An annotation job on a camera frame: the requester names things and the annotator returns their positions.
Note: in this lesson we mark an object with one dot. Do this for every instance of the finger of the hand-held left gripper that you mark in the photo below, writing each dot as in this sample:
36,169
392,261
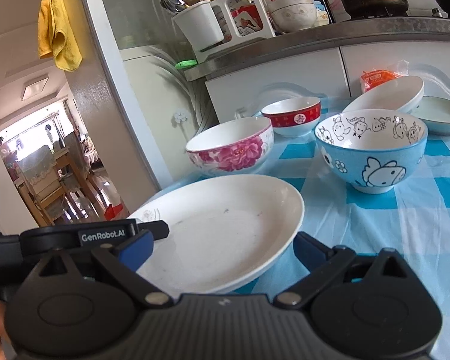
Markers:
60,236

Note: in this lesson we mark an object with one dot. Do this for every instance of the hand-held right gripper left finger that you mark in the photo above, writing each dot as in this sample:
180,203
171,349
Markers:
137,249

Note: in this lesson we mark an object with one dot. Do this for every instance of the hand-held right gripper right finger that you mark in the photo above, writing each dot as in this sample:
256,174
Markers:
307,251

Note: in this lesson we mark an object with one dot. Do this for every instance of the large white plate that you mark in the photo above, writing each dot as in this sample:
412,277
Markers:
225,228

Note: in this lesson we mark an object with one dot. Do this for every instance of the blue cartoon bowl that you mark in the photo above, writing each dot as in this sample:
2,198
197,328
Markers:
375,165

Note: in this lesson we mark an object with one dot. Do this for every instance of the pink floral white bowl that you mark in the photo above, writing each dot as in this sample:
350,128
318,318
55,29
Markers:
230,150

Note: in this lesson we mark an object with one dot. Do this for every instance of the deep white plate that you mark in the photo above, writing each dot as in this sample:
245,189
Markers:
386,95

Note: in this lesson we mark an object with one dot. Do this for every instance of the pale green plate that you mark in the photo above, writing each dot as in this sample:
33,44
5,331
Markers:
440,114

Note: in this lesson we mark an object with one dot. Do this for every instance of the red bag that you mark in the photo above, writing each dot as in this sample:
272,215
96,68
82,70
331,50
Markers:
116,212

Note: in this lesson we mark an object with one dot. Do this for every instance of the wooden dining chair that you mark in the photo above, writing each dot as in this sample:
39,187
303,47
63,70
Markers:
63,172

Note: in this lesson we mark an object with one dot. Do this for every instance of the blue checkered plastic tablecloth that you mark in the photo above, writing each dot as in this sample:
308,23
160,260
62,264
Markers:
397,232

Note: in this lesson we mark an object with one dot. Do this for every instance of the red rimmed white bowl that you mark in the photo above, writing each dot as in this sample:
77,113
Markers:
294,120

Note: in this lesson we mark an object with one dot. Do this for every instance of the white flower sticker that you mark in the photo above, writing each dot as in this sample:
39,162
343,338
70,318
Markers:
180,115

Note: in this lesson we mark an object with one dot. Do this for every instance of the ceiling light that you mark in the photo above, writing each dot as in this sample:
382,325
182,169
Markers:
35,88

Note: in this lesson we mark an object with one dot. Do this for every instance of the white refrigerator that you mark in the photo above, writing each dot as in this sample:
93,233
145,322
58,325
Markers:
135,82

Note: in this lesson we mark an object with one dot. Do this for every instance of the white kitchen cabinet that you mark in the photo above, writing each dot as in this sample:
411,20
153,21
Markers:
285,78

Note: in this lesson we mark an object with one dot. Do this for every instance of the orange packet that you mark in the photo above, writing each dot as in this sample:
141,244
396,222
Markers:
377,78

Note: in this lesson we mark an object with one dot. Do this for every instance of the yellow towel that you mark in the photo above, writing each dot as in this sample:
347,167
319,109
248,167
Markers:
58,33

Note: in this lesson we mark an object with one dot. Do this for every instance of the grey kitchen countertop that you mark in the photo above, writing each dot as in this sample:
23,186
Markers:
322,41

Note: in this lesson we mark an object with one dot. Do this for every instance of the white patterned bowl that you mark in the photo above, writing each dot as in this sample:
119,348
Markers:
294,20
290,2

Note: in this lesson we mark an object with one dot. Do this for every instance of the white utensil holder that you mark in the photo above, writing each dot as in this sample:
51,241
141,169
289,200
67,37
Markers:
198,26

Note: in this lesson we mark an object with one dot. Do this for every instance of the seasoning packets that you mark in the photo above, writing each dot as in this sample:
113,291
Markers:
247,20

